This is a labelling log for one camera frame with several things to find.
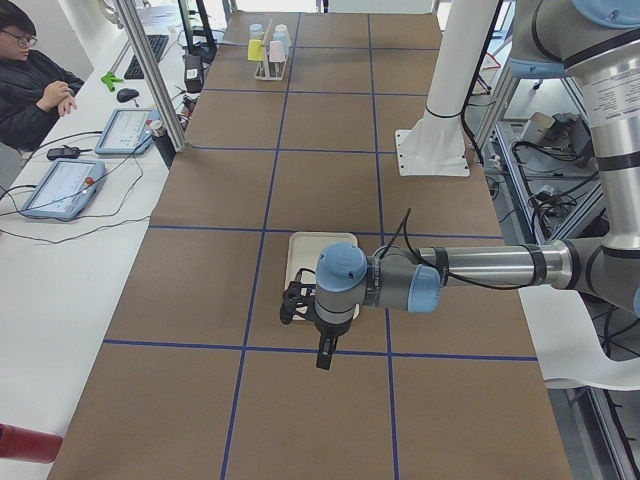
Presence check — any red fire extinguisher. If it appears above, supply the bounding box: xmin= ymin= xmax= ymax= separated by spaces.
xmin=1 ymin=424 xmax=63 ymax=464

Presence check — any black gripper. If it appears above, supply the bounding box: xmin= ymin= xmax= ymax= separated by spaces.
xmin=279 ymin=280 xmax=353 ymax=371

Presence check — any aluminium frame post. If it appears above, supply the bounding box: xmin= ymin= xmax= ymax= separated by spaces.
xmin=114 ymin=0 xmax=187 ymax=152

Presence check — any white plastic chair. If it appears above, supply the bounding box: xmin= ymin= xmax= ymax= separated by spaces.
xmin=519 ymin=285 xmax=639 ymax=391

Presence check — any blue ikea cup corner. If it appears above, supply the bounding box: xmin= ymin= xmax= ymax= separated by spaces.
xmin=249 ymin=23 xmax=265 ymax=40

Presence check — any black power adapter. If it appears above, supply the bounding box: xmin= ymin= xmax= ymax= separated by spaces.
xmin=46 ymin=147 xmax=82 ymax=161

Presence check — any far blue teach pendant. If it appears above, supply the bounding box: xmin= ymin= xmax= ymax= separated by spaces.
xmin=94 ymin=108 xmax=158 ymax=156

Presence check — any green plastic tool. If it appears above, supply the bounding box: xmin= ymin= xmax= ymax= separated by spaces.
xmin=101 ymin=71 xmax=124 ymax=92

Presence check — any blue ikea cup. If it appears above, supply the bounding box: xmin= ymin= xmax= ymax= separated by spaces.
xmin=272 ymin=24 xmax=291 ymax=51

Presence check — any blue teach pendant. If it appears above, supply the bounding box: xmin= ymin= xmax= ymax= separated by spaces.
xmin=21 ymin=159 xmax=106 ymax=221
xmin=94 ymin=108 xmax=158 ymax=156

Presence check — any white wire cup rack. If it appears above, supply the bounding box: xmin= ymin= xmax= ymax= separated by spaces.
xmin=254 ymin=20 xmax=291 ymax=81

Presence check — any yellow ikea cup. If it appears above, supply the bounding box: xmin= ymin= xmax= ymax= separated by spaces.
xmin=247 ymin=39 xmax=264 ymax=62

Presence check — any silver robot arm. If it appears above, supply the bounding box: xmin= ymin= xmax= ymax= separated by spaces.
xmin=279 ymin=1 xmax=639 ymax=369

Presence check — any seated person black jacket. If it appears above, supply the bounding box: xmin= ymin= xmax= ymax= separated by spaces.
xmin=1 ymin=1 xmax=84 ymax=151

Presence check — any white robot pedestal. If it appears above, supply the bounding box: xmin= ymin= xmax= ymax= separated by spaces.
xmin=395 ymin=0 xmax=502 ymax=177

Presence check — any black keyboard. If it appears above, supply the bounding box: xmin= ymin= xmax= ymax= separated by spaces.
xmin=123 ymin=33 xmax=171 ymax=81

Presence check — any black computer mouse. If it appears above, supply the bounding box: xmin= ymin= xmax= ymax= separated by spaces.
xmin=116 ymin=88 xmax=140 ymax=103

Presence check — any cream plastic tray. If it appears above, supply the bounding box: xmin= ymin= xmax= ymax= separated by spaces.
xmin=285 ymin=232 xmax=367 ymax=323

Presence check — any black computer monitor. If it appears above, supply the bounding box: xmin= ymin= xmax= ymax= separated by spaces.
xmin=177 ymin=0 xmax=217 ymax=64

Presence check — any pink ikea cup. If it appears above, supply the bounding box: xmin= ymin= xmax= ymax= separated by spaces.
xmin=269 ymin=40 xmax=288 ymax=63

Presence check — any near blue teach pendant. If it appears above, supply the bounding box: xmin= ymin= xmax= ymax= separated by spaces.
xmin=21 ymin=159 xmax=106 ymax=221

